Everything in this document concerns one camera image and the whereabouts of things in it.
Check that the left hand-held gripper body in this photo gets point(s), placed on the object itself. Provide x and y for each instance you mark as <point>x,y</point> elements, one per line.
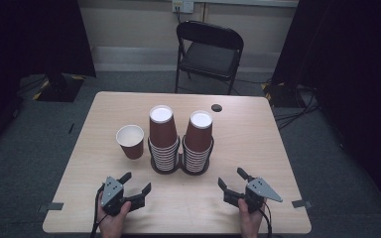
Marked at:
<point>112,196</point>

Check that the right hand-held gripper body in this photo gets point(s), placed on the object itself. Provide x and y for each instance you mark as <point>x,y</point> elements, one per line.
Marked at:
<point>259,191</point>

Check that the brown paper cup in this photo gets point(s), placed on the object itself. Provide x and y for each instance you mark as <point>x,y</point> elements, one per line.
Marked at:
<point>133,150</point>

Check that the stack of brown cups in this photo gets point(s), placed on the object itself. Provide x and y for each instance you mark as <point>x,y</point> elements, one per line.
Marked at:
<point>197,139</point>
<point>162,132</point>

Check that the person's left hand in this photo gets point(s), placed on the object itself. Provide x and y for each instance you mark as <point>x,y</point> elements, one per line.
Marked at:
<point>110,226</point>

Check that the person's right hand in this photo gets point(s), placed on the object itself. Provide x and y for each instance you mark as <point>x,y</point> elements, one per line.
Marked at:
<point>251,224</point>

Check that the grey floor tape strip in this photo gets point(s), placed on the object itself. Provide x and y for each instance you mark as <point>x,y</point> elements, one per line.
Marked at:
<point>51,207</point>
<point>301,204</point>

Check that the black round table grommet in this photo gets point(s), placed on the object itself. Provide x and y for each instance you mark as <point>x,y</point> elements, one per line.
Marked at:
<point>216,107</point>

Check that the small black floor tape piece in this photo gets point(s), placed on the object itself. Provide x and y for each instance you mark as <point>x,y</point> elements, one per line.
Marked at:
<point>71,128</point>

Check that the black stand base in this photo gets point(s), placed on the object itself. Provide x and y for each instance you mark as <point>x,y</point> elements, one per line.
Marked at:
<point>59,89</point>
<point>279,94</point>

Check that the black folding chair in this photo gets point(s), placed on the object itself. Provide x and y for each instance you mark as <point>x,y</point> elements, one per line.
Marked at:
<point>208,58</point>

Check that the black curtain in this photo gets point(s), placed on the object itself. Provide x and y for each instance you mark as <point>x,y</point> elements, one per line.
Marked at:
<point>29,49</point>
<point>354,82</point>

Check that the white wall socket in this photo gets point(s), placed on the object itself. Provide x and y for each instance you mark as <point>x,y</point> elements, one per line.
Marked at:
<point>183,5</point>

